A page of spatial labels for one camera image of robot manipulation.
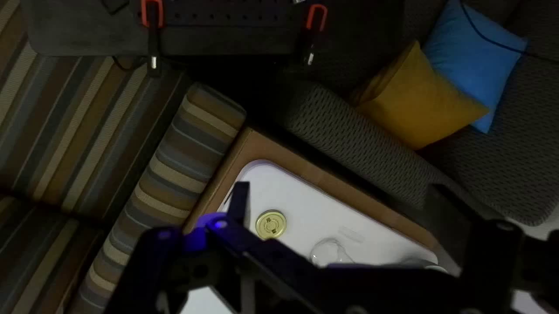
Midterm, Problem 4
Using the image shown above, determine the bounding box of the yellow cushion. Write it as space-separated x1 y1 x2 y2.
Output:
353 40 488 150

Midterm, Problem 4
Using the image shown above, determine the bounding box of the grey patterned armchair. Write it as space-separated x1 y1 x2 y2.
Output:
269 0 559 225

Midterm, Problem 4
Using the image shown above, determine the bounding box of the dark perforated board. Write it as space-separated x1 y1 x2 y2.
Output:
21 0 404 56

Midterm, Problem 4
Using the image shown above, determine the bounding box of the orange black clamp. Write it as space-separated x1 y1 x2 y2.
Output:
301 2 329 66
140 0 165 75

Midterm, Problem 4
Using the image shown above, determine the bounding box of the striped sofa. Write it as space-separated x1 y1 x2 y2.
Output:
0 0 247 314

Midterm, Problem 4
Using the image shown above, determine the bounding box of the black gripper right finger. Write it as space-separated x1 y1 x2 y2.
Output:
427 185 504 272

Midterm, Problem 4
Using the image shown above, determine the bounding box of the orange black clamp right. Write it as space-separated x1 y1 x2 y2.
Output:
301 2 329 66

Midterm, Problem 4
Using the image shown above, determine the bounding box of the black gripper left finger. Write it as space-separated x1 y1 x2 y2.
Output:
228 181 250 225

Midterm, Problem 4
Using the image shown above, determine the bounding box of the clear glass jar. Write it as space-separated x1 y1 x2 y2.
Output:
310 237 353 267

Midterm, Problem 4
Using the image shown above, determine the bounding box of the orange black clamp left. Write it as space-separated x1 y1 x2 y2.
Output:
140 0 165 75

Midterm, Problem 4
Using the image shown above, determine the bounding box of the blue cushion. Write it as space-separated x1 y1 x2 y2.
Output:
423 0 528 133

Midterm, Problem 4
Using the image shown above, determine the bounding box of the gold jar lid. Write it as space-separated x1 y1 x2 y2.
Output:
256 209 287 239

